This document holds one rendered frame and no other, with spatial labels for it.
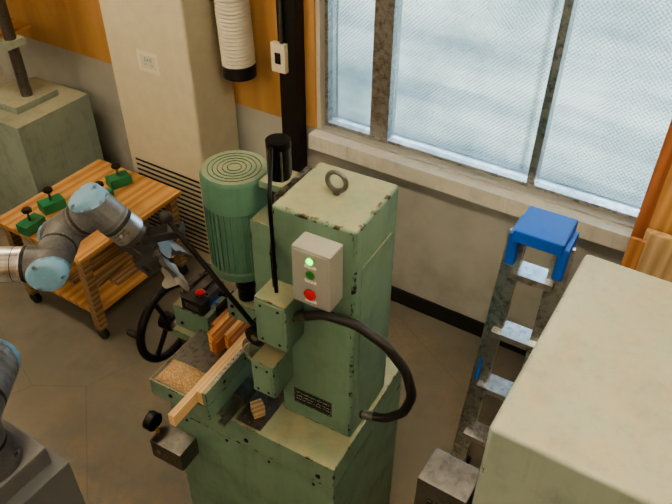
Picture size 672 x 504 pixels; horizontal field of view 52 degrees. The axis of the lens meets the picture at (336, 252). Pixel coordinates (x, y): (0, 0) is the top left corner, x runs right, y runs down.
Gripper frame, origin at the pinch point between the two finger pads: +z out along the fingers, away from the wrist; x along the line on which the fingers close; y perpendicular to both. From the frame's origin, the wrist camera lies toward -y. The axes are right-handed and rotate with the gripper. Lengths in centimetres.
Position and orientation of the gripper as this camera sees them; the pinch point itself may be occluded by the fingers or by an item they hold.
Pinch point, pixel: (190, 272)
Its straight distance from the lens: 193.9
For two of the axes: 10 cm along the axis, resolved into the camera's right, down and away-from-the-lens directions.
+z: 5.6, 5.7, 5.9
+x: 1.8, 6.1, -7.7
